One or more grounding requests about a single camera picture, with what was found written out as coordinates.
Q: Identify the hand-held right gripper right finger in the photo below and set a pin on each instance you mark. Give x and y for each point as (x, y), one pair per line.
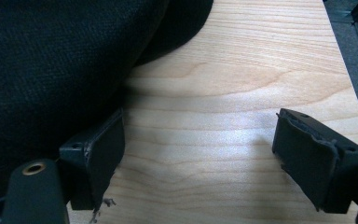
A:
(310, 161)

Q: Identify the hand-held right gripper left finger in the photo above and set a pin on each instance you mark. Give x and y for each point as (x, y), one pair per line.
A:
(94, 161)

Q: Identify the dark woven cloth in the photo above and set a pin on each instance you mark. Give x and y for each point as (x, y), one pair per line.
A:
(52, 68)

